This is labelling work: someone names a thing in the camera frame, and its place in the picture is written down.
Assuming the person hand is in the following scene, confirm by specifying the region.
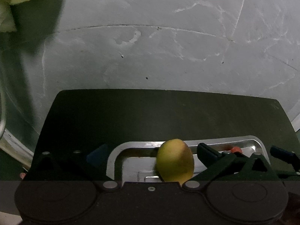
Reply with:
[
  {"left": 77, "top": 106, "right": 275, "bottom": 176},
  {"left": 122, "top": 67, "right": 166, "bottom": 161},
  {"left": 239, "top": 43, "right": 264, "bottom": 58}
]
[{"left": 20, "top": 173, "right": 26, "bottom": 179}]

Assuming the orange red small fruit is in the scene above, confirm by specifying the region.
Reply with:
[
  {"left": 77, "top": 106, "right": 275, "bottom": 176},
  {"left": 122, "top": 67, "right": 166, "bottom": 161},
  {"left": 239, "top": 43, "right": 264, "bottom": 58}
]
[{"left": 230, "top": 146, "right": 243, "bottom": 154}]

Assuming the black table mat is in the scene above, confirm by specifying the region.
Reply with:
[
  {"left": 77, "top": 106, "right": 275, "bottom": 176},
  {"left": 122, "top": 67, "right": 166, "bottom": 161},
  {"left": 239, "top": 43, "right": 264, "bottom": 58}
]
[{"left": 28, "top": 88, "right": 300, "bottom": 181}]

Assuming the silver metal tray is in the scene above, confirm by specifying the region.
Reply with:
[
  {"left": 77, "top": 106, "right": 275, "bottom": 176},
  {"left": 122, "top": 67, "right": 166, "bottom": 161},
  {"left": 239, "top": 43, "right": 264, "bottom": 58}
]
[{"left": 106, "top": 136, "right": 269, "bottom": 183}]

